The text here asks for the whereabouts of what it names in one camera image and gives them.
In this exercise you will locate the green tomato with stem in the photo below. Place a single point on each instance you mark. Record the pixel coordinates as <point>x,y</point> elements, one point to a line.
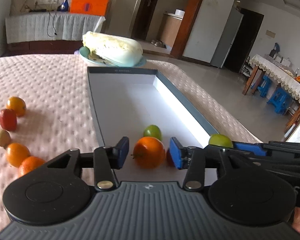
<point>221,141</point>

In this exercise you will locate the yellow-orange round orange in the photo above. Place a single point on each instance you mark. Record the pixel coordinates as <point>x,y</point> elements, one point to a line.
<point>16,104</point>

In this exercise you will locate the orange tangerine with stem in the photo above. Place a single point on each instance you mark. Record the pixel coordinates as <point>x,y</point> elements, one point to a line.
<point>149,153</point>

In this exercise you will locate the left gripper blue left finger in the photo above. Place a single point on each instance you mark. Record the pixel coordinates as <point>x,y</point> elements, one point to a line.
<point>106,159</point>

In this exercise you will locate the wooden kitchen cabinet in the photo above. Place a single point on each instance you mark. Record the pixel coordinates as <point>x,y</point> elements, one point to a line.
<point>169,28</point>

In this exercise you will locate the dark orange tangerine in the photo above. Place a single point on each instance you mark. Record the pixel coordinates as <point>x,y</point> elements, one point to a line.
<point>29,164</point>

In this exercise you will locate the white patterned cabinet cloth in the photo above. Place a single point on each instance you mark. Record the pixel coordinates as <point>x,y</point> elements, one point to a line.
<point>51,26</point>

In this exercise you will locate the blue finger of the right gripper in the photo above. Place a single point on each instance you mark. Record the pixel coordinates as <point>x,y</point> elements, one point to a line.
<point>256,149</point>

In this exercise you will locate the light blue cartoon plate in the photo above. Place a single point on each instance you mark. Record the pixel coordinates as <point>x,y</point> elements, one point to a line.
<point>94,60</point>

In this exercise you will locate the blue glass bottle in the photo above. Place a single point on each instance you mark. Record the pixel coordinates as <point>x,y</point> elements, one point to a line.
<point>64,7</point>

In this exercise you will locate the small brown kiwi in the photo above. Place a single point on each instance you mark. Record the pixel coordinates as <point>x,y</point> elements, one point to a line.
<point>5,138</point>

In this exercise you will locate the wooden dining table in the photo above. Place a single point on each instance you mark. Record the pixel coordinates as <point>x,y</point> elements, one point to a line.
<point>282,79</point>

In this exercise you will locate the green round fruit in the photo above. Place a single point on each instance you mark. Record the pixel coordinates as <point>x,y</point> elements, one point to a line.
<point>153,131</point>

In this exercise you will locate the blue plastic stool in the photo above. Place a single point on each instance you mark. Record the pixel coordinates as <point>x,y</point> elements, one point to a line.
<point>281,100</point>

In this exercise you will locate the silver refrigerator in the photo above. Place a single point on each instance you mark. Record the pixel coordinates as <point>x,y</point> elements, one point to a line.
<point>227,38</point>

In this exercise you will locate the pink quilted table cover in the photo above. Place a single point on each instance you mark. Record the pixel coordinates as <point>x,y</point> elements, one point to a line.
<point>58,115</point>

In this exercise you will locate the red apple-shaped fruit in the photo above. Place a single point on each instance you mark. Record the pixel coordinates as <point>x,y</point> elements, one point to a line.
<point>8,119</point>

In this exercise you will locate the grey white shallow box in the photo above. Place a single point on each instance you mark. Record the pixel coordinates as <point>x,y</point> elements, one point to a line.
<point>124,101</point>

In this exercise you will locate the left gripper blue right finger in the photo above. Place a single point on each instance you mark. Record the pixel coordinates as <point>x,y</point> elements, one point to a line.
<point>192,159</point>

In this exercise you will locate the napa cabbage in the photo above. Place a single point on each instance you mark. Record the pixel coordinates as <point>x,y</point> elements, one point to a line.
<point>117,49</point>

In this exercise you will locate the dark wood TV cabinet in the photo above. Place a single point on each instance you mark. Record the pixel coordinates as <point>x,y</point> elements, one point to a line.
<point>43,47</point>

